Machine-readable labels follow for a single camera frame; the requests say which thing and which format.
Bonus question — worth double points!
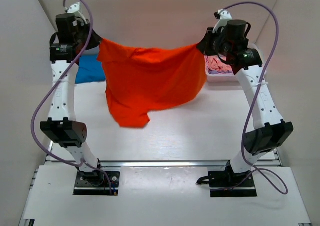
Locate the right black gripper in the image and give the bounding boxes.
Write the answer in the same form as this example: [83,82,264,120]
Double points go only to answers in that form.
[196,28,233,58]

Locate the orange t-shirt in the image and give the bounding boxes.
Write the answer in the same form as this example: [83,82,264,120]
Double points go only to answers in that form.
[97,39,206,128]

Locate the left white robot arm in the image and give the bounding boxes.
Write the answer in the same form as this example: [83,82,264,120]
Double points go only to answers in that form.
[40,13,106,187]

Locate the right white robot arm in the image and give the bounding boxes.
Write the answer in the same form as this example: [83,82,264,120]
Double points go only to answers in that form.
[196,19,294,187]

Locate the light pink t-shirt in basket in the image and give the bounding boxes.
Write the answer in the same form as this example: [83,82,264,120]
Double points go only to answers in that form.
[204,56,232,72]

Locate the folded blue t-shirt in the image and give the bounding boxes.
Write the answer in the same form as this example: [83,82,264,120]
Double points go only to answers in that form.
[75,54,106,84]

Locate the white plastic basket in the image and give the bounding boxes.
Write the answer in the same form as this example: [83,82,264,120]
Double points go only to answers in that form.
[203,42,268,83]

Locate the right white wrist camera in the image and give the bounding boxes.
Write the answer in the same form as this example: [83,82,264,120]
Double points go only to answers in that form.
[214,9,233,31]

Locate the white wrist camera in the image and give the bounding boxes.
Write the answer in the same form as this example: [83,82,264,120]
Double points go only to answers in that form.
[214,9,233,31]
[65,2,82,14]

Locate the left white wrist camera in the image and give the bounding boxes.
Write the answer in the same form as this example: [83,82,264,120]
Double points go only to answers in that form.
[65,2,82,14]

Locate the aluminium rail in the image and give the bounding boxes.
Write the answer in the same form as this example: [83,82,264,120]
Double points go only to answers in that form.
[44,159,280,169]

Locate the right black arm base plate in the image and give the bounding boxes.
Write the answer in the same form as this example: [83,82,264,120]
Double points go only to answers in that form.
[196,171,258,198]

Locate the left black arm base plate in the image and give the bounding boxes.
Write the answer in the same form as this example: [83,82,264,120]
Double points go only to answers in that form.
[73,170,121,196]

